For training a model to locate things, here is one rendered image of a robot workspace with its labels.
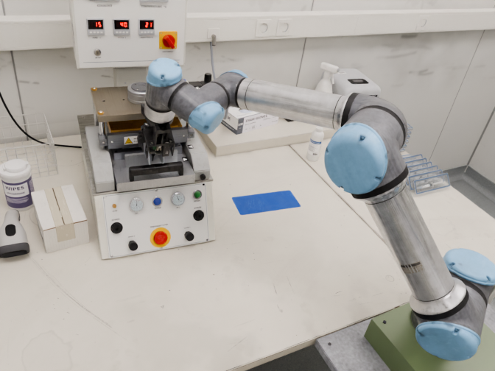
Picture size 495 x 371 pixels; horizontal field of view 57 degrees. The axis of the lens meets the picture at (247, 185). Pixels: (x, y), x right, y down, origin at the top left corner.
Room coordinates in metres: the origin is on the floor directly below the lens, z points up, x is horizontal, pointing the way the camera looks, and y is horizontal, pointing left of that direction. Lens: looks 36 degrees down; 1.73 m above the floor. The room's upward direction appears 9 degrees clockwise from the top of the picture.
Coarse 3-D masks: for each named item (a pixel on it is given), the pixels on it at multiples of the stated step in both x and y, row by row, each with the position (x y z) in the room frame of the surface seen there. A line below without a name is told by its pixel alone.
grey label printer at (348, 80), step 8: (344, 72) 2.07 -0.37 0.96; (352, 72) 2.09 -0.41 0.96; (360, 72) 2.11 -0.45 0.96; (336, 80) 1.98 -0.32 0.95; (344, 80) 1.97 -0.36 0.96; (352, 80) 1.98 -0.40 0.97; (360, 80) 2.00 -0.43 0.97; (368, 80) 2.02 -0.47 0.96; (336, 88) 1.96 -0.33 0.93; (344, 88) 1.91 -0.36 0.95; (352, 88) 1.91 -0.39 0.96; (360, 88) 1.93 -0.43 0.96; (368, 88) 1.94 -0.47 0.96; (376, 88) 1.96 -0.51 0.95; (376, 96) 1.96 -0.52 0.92
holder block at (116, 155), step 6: (108, 132) 1.19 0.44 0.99; (180, 144) 1.18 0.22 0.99; (114, 150) 1.10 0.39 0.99; (120, 150) 1.10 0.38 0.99; (126, 150) 1.11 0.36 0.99; (132, 150) 1.11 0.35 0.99; (138, 150) 1.12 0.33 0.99; (180, 150) 1.17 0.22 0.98; (114, 156) 1.08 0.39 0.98; (120, 156) 1.09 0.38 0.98
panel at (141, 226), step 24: (144, 192) 1.02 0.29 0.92; (168, 192) 1.05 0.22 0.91; (192, 192) 1.08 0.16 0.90; (120, 216) 0.97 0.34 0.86; (144, 216) 0.99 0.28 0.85; (168, 216) 1.02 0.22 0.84; (192, 216) 1.05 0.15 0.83; (120, 240) 0.94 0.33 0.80; (144, 240) 0.96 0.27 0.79; (168, 240) 0.99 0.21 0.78; (192, 240) 1.02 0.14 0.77
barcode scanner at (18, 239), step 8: (8, 216) 0.94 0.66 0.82; (16, 216) 0.96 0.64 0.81; (8, 224) 0.91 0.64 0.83; (16, 224) 0.91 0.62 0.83; (0, 232) 0.88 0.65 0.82; (8, 232) 0.88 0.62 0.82; (16, 232) 0.89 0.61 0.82; (24, 232) 0.90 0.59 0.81; (0, 240) 0.86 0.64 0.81; (8, 240) 0.86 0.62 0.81; (16, 240) 0.87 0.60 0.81; (24, 240) 0.88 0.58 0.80; (0, 248) 0.84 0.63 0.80; (8, 248) 0.84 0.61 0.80; (16, 248) 0.85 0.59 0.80; (24, 248) 0.86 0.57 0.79; (0, 256) 0.84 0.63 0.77; (8, 256) 0.86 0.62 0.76
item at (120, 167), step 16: (112, 160) 1.08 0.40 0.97; (128, 160) 1.06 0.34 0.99; (144, 160) 1.08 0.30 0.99; (160, 160) 1.10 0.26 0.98; (176, 160) 1.12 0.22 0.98; (128, 176) 1.02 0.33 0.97; (144, 176) 1.03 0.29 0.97; (160, 176) 1.04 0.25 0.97; (176, 176) 1.05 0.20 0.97; (192, 176) 1.07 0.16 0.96
